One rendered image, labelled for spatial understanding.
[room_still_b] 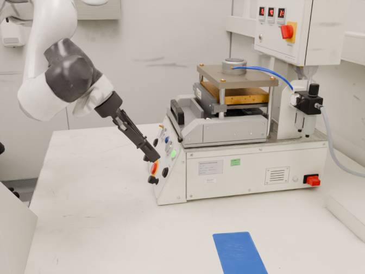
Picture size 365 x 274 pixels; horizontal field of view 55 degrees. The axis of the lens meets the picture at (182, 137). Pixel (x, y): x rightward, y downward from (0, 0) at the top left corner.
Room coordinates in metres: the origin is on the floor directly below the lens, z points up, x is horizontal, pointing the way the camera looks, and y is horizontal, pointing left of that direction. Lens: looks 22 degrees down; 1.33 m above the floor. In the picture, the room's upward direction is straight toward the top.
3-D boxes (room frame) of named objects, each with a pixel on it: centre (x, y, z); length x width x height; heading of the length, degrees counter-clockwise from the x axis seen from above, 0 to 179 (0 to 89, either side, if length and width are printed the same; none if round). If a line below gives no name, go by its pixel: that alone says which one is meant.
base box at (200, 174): (1.10, -0.16, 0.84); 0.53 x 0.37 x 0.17; 101
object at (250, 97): (1.11, -0.16, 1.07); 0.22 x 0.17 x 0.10; 11
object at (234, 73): (1.10, -0.20, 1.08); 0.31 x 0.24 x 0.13; 11
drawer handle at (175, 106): (1.08, 0.02, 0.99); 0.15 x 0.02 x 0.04; 11
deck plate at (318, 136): (1.12, -0.20, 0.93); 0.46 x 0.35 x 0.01; 101
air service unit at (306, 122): (0.92, -0.33, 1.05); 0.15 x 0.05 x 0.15; 11
